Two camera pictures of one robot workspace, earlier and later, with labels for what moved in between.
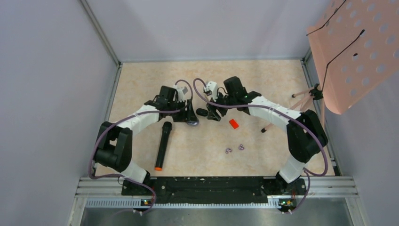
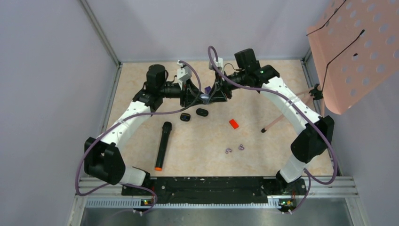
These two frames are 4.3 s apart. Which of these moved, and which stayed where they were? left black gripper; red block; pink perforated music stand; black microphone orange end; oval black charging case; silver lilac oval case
Moved: left black gripper; silver lilac oval case
Stayed: red block; pink perforated music stand; black microphone orange end; oval black charging case
